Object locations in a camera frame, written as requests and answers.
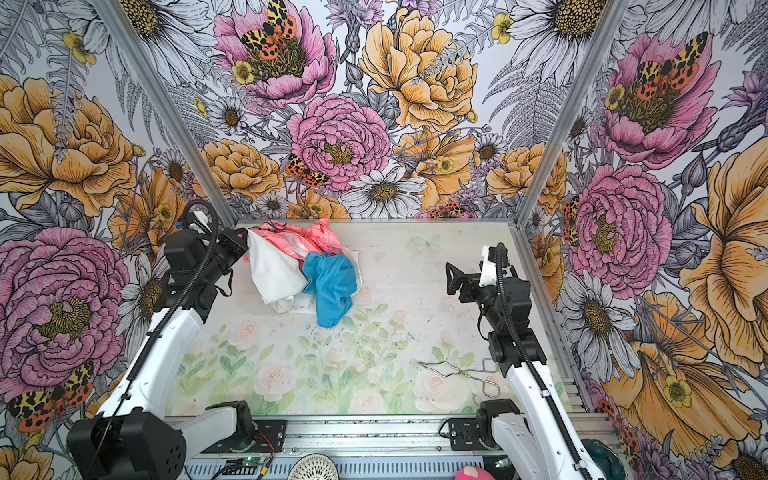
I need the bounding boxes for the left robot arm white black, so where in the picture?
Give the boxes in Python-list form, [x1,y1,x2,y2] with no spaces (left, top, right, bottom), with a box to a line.
[67,228,256,479]

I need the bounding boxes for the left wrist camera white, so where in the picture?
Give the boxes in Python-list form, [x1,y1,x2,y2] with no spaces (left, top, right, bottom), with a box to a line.
[187,210,211,235]

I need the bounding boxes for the pink round object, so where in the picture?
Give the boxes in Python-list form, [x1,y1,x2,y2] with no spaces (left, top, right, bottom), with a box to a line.
[454,466,494,480]

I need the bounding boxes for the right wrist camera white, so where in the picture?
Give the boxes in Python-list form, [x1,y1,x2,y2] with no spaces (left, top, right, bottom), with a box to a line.
[478,245,499,287]

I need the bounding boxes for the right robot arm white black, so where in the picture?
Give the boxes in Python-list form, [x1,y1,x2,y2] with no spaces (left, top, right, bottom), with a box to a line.
[445,263,605,479]

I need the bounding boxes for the metal wire tongs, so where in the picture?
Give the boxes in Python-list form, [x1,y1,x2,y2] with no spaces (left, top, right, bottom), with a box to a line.
[416,358,502,399]

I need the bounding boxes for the green alarm clock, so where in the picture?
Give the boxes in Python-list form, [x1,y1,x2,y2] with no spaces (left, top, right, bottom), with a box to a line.
[582,439,626,480]

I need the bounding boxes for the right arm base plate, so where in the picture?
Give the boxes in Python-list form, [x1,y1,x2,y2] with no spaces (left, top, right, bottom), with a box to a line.
[439,417,498,452]

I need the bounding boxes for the white round fan grille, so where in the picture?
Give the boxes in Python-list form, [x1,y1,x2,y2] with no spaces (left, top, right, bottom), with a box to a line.
[287,454,340,480]

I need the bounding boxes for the aluminium front rail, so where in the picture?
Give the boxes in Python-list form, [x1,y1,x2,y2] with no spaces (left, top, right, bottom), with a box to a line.
[191,413,619,463]

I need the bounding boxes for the green circuit board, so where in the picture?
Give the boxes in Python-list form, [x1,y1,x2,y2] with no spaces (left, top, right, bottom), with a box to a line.
[224,457,273,478]

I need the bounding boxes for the pink patterned cloth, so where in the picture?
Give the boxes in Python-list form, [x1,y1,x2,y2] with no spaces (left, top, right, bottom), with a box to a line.
[250,219,344,262]

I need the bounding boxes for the white cloth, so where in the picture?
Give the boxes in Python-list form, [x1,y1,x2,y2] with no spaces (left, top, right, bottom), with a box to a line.
[248,230,362,323]

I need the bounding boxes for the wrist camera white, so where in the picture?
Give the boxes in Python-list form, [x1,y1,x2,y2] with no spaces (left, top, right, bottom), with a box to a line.
[187,210,211,235]
[478,245,499,287]

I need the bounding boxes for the teal blue cloth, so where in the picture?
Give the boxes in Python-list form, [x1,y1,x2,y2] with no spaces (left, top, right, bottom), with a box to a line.
[303,252,358,328]

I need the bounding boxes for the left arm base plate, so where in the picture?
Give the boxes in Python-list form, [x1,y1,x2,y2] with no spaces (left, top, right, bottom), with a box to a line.
[204,419,288,454]

